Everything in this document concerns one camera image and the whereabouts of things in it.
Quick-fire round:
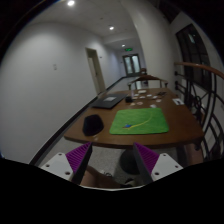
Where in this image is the glass double door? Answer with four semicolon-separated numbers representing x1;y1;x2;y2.
123;54;141;76

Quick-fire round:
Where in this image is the white paper on table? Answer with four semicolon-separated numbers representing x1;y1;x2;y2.
172;98;184;105

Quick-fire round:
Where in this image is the wooden chair at table end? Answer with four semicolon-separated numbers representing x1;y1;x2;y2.
127;75;168;90

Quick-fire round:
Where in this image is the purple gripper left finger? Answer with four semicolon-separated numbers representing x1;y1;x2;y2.
39;141;94;186

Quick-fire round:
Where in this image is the black computer mouse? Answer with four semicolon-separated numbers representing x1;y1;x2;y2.
83;114;104;136

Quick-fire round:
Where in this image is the white card on table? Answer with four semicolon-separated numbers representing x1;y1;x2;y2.
138;90;147;94

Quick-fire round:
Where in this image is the round black table base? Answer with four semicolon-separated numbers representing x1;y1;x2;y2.
119;150;139;175

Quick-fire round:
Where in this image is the green mouse pad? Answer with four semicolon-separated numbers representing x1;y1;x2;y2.
110;108;169;135

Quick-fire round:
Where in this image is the white side door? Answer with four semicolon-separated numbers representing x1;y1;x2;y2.
86;48;105;94

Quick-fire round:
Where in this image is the black phone on table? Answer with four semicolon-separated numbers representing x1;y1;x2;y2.
157;92;166;96

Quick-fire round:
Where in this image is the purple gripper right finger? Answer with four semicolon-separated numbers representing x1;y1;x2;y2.
132;142;184;186

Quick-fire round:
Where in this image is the wooden curved stair railing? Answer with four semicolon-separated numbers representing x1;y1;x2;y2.
174;62;224;161

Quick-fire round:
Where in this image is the dark closed laptop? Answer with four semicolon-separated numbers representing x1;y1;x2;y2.
91;94;126;109

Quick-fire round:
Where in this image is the small black box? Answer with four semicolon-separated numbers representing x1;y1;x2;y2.
125;96;133;103

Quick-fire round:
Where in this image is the green exit sign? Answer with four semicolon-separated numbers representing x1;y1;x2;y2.
125;48;133;52

